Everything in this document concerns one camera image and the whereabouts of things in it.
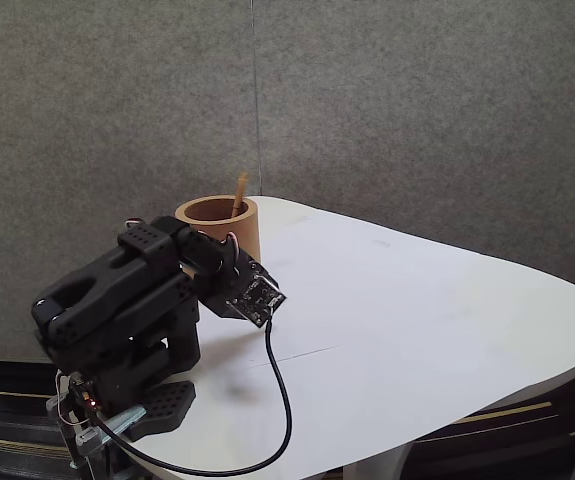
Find cork pen holder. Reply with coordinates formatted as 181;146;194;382
174;195;262;264

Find black camera cable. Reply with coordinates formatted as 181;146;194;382
94;319;294;475

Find metal table clamp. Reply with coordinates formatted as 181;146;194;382
45;394;69;419
70;405;147;471

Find wooden pen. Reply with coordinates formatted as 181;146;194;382
230;172;250;219

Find red white servo wires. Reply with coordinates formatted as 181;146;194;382
219;233;243;261

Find motor controller board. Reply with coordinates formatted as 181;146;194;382
57;370;106;426

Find bare camera circuit board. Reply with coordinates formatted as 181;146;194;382
226;273;288;329

